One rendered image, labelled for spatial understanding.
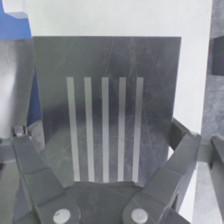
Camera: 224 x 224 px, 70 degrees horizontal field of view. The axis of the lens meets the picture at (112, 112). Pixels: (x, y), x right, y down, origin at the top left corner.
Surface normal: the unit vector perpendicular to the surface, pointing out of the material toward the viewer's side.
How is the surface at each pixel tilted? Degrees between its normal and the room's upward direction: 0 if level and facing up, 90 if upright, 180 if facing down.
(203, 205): 0
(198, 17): 0
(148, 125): 0
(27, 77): 37
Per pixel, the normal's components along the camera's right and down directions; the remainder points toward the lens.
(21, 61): -0.04, -0.36
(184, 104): 0.00, 0.28
